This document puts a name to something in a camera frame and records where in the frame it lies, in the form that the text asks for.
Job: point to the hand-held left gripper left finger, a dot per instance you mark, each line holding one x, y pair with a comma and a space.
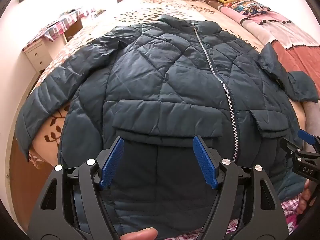
113, 162

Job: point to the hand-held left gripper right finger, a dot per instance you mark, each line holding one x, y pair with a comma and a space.
205, 162

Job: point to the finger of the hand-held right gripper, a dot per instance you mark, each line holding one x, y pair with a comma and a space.
290, 148
306, 136

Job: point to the dark teal quilted jacket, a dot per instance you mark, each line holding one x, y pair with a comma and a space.
175, 80

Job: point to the person's right hand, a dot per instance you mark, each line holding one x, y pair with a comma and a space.
304, 200

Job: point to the person's left hand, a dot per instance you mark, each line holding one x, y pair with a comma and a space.
140, 234

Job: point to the pink brown striped blanket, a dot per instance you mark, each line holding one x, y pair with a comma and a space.
275, 27

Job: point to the white desk with drawers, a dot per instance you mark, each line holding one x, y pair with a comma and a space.
37, 52

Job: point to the colourful cartoon print pillow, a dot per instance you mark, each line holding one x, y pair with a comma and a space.
247, 7

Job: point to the plaid tablecloth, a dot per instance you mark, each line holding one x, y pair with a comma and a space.
60, 26

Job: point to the beige leaf print blanket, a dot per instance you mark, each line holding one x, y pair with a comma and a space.
140, 10

